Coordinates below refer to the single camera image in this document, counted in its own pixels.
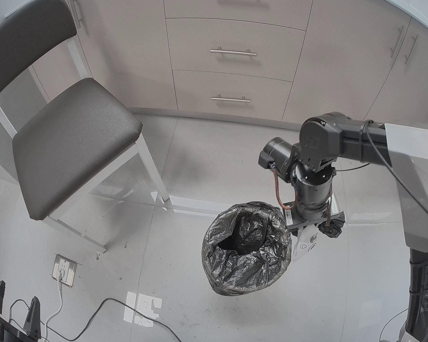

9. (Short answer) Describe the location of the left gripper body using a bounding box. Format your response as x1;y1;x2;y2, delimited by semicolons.
0;310;40;342

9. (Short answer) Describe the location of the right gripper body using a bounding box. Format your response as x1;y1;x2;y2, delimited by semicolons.
283;166;345;233

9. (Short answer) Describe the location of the black plastic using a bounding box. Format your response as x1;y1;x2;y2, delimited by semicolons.
317;214;346;239

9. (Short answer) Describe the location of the white printed wrapper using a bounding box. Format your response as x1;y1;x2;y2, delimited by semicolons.
292;225;321;263

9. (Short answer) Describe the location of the black plastic bag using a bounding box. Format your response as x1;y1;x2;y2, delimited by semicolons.
201;200;293;297

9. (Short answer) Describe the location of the grey chair with white legs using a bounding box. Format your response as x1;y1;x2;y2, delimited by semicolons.
0;0;170;255

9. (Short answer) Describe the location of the beige cabinet with drawers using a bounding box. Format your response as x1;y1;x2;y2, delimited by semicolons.
29;0;428;131

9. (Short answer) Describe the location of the thin black cable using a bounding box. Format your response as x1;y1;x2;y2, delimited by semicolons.
9;299;33;331
379;308;409;342

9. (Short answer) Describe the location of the white cable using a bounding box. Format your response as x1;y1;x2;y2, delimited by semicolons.
43;269;65;342

